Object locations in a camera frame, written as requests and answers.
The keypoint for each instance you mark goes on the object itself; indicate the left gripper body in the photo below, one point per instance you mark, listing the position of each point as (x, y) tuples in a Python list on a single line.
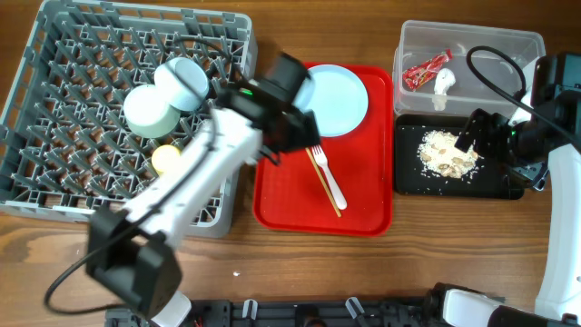
[(282, 131)]

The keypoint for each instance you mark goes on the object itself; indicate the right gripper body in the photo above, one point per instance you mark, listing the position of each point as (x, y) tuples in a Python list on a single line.
[(512, 146)]

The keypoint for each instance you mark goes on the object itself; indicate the rice and nut leftovers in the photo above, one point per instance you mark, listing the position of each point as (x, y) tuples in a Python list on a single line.
[(441, 158)]

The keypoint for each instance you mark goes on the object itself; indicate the white napkin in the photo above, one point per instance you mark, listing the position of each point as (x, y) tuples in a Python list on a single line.
[(443, 81)]

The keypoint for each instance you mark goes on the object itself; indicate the light blue round plate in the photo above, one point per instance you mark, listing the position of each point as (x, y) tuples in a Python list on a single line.
[(336, 96)]

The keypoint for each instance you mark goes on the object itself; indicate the red snack wrapper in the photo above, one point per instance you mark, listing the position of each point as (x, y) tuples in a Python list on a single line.
[(416, 76)]

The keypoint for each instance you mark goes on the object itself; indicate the light blue bowl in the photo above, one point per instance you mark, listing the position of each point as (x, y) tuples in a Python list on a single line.
[(182, 83)]

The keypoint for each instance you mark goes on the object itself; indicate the yellow plastic cup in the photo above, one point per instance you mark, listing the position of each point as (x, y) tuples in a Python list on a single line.
[(164, 158)]

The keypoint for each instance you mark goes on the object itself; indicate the light green bowl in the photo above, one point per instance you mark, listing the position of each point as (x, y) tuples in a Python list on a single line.
[(147, 114)]

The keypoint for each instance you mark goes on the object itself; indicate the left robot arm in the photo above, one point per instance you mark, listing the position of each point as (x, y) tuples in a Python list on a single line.
[(132, 252)]

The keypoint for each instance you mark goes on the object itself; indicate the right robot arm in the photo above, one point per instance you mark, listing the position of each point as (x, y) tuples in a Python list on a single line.
[(552, 136)]

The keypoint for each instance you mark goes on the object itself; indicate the grey plastic dishwasher rack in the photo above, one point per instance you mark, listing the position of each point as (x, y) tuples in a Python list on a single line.
[(66, 149)]

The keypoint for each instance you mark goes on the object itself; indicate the wooden chopstick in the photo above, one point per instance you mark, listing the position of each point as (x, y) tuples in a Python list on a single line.
[(323, 182)]

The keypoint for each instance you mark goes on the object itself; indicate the white plastic fork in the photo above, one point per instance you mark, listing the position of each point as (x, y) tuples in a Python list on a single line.
[(322, 161)]

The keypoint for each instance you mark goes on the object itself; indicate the black plastic tray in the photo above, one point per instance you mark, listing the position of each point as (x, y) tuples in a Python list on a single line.
[(486, 180)]

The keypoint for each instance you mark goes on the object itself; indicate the red plastic serving tray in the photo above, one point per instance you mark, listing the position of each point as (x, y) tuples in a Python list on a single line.
[(290, 196)]

